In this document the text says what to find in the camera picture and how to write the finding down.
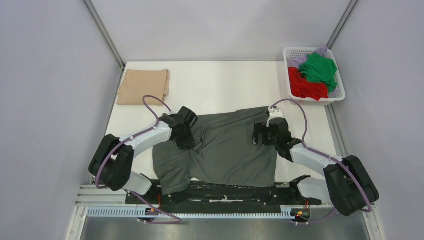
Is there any dark grey t shirt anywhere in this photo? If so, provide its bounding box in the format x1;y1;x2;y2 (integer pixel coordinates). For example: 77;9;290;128
152;106;277;195

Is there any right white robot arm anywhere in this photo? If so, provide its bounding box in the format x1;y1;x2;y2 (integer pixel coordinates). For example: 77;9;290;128
252;117;380;216

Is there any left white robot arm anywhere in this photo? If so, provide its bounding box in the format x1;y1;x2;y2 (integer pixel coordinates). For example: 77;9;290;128
88;106;198;204

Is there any red t shirt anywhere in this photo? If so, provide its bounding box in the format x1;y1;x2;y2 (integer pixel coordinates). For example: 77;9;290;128
288;67;328;101

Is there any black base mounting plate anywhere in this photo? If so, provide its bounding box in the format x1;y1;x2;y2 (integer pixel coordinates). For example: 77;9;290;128
143;180;322;214

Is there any folded beige t shirt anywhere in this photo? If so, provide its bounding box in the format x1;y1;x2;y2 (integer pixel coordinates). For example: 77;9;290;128
116;69;171;106

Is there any green t shirt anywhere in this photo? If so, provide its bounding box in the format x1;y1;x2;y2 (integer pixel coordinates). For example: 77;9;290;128
298;53;338;93

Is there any white plastic laundry basket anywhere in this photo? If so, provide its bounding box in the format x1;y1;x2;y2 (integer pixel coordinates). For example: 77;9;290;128
283;46;346;106

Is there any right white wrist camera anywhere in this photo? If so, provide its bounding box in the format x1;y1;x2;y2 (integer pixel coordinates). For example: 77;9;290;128
266;106;284;127

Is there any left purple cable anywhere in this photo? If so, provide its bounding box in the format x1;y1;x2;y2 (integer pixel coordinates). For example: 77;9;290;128
95;95;184;225

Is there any purple cable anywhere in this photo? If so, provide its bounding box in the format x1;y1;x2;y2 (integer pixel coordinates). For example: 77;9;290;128
269;98;374;226
95;95;184;225

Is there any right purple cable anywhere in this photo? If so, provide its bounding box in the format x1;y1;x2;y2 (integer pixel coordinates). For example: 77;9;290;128
269;98;374;226

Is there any white slotted cable duct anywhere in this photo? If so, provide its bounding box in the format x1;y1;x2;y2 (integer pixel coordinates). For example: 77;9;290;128
87;206;295;220

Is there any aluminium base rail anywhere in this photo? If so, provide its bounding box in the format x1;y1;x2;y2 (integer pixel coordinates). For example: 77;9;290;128
76;185;327;207

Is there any right aluminium corner post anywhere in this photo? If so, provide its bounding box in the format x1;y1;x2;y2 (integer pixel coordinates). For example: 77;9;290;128
326;0;360;49

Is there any aluminium corner post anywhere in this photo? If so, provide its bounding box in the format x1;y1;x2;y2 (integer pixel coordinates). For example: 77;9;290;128
326;0;360;49
82;0;126;71

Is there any left aluminium corner post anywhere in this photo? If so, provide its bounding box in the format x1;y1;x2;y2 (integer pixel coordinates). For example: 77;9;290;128
82;0;126;71

